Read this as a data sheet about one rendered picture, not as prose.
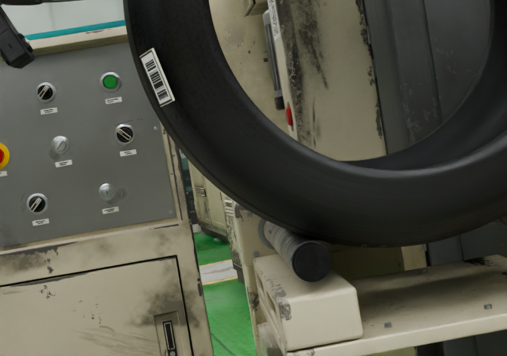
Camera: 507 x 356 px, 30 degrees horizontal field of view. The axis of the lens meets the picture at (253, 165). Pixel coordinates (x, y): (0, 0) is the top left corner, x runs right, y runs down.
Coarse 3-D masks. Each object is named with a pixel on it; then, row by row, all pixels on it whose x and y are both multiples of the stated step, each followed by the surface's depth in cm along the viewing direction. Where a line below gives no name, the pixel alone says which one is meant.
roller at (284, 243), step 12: (264, 228) 137; (276, 228) 126; (276, 240) 121; (288, 240) 113; (300, 240) 108; (312, 240) 107; (288, 252) 108; (300, 252) 104; (312, 252) 105; (324, 252) 105; (288, 264) 109; (300, 264) 104; (312, 264) 105; (324, 264) 105; (300, 276) 105; (312, 276) 105; (324, 276) 105
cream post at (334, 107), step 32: (288, 0) 140; (320, 0) 141; (352, 0) 141; (288, 32) 140; (320, 32) 141; (352, 32) 141; (288, 64) 141; (320, 64) 141; (352, 64) 141; (288, 96) 145; (320, 96) 141; (352, 96) 142; (288, 128) 152; (320, 128) 141; (352, 128) 142; (352, 160) 142; (352, 256) 143; (384, 256) 143; (384, 352) 144; (416, 352) 144
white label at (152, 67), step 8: (152, 48) 100; (144, 56) 102; (152, 56) 100; (144, 64) 103; (152, 64) 101; (160, 64) 100; (152, 72) 102; (160, 72) 100; (152, 80) 103; (160, 80) 101; (152, 88) 104; (160, 88) 102; (168, 88) 100; (160, 96) 103; (168, 96) 101; (160, 104) 104
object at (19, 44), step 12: (0, 12) 109; (0, 24) 109; (12, 24) 112; (0, 36) 109; (12, 36) 109; (0, 48) 109; (12, 48) 109; (24, 48) 109; (12, 60) 109; (24, 60) 110
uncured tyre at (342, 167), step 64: (128, 0) 104; (192, 0) 100; (192, 64) 101; (192, 128) 103; (256, 128) 101; (448, 128) 132; (256, 192) 104; (320, 192) 102; (384, 192) 103; (448, 192) 103
